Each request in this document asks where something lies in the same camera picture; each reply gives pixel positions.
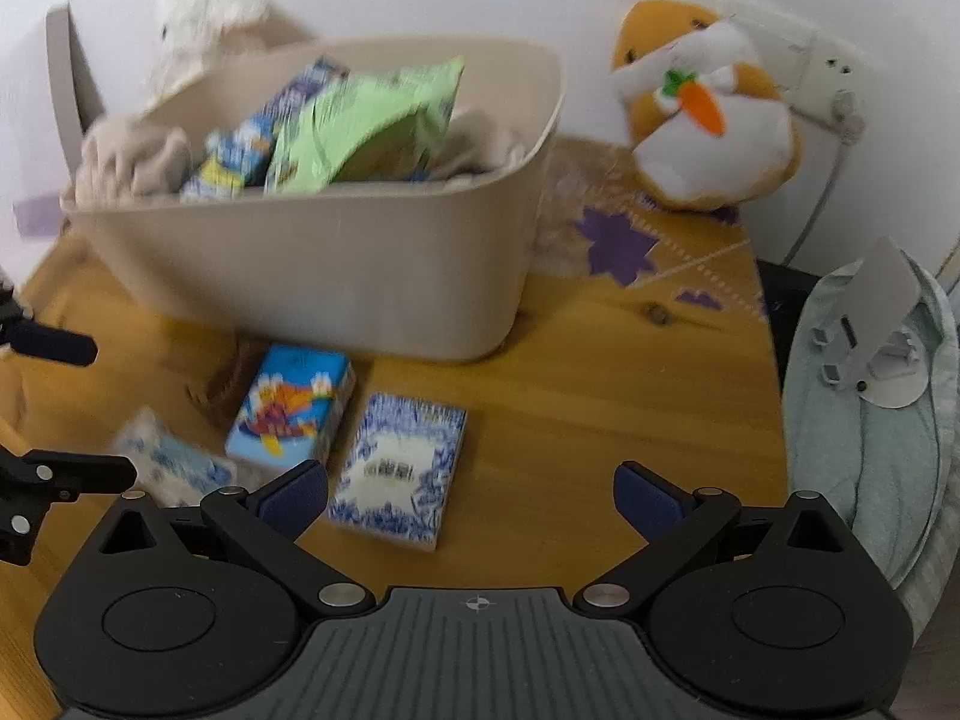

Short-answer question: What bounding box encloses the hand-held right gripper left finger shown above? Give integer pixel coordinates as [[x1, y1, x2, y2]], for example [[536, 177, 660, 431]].
[[97, 459, 376, 616]]

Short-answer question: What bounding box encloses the green snack packet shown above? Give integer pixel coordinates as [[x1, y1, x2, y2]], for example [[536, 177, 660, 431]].
[[264, 56, 466, 196]]

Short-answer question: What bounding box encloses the wooden desktop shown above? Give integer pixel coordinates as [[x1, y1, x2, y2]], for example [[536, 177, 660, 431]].
[[0, 225, 788, 717]]

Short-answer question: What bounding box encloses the black panel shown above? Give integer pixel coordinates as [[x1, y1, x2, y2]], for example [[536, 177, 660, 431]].
[[754, 259, 822, 391]]

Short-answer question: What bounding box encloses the white phone stand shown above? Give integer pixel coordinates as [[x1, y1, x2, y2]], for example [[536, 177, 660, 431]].
[[810, 236, 942, 412]]

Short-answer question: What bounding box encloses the white plug with cable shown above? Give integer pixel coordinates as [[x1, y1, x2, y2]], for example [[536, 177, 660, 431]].
[[780, 88, 869, 267]]

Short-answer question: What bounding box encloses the white wall socket panel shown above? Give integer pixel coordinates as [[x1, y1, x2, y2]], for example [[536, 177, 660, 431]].
[[720, 0, 878, 121]]

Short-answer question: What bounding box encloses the blue white patterned tissue pack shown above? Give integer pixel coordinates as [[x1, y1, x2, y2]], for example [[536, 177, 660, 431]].
[[328, 391, 467, 552]]

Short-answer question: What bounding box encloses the white plush rabbit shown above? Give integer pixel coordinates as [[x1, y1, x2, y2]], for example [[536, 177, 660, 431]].
[[146, 0, 275, 110]]

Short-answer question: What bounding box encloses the blue cartoon tissue pack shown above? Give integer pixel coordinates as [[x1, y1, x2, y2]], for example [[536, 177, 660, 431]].
[[225, 345, 355, 470]]

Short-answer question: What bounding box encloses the light green cloth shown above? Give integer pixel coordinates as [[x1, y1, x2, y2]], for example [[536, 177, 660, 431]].
[[780, 251, 960, 623]]

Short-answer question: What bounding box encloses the crumpled blue white packet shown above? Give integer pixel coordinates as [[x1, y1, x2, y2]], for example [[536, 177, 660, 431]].
[[112, 406, 237, 509]]

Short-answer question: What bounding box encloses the blue cartoon snack box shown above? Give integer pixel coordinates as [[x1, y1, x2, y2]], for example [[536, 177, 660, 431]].
[[180, 56, 350, 202]]

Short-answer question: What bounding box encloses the orange patterned table mat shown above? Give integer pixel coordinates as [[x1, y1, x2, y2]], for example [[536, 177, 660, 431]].
[[529, 136, 770, 327]]

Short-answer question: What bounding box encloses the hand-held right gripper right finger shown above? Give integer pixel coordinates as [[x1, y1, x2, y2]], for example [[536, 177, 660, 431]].
[[574, 463, 856, 616]]

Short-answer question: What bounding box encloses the beige fluffy cloth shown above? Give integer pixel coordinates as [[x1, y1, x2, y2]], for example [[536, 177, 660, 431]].
[[435, 109, 542, 182], [75, 116, 192, 202]]

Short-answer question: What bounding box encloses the beige plastic storage bin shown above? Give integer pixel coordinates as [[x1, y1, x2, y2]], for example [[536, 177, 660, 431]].
[[60, 34, 567, 365]]

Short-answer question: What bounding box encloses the orange hamster plush toy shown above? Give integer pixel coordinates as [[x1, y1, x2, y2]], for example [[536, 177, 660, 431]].
[[609, 0, 803, 212]]

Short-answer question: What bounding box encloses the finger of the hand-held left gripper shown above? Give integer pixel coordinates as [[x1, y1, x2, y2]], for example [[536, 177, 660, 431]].
[[0, 315, 98, 370], [0, 446, 140, 567]]

